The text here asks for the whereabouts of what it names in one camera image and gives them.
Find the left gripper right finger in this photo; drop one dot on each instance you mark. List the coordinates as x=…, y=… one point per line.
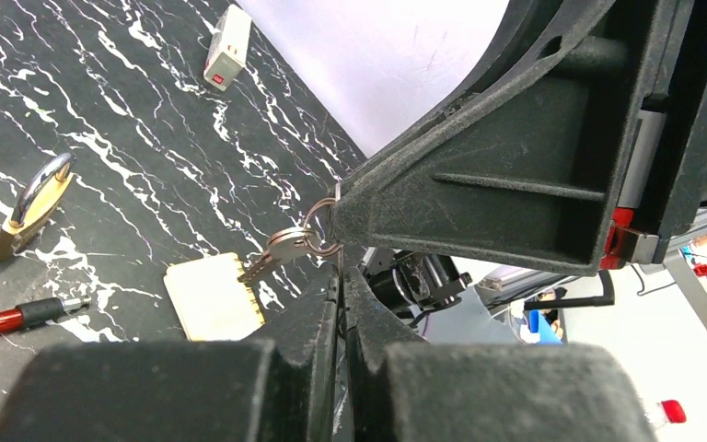
x=404, y=388

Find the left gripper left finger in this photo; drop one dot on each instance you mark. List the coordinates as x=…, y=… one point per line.
x=277, y=384

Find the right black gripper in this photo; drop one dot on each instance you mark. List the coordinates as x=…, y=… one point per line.
x=577, y=142

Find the small silver key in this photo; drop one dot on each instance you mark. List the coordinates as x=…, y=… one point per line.
x=289, y=244

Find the red cable lock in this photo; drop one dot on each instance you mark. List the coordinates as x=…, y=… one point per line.
x=34, y=313

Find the brass padlock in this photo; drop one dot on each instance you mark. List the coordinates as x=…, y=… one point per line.
x=35, y=205

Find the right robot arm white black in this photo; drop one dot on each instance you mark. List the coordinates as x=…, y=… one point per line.
x=414, y=283

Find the orange spiral notebook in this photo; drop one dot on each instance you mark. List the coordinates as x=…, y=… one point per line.
x=210, y=302

